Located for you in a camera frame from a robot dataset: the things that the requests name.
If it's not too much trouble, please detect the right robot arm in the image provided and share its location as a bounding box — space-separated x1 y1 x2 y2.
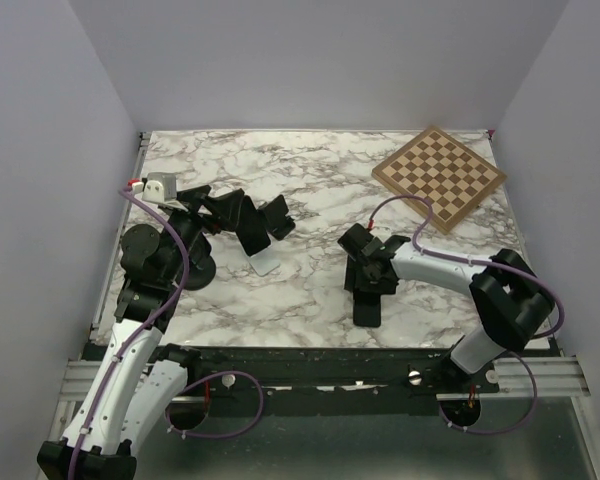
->
338 223 556 392

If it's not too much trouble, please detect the aluminium frame rail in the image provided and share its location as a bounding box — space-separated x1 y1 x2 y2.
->
59 360 101 402

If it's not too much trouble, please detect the black folding phone stand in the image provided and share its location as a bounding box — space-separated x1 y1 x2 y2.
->
257 194 296 241

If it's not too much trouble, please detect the black round-base phone stand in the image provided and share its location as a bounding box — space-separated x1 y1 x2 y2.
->
184 235 216 291

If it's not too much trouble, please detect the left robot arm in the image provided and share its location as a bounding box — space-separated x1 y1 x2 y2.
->
37 178 248 479

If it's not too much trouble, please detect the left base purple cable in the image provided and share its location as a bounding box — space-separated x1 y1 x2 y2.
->
165 370 268 441

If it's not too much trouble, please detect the wooden chessboard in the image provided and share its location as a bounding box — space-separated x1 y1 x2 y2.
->
371 126 506 234

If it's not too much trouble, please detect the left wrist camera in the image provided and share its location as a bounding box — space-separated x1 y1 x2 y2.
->
127 172 187 211

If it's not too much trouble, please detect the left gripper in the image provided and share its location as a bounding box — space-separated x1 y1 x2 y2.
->
162 185 245 283

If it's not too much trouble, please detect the silver metal phone stand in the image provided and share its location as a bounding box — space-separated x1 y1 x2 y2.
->
247 245 280 277

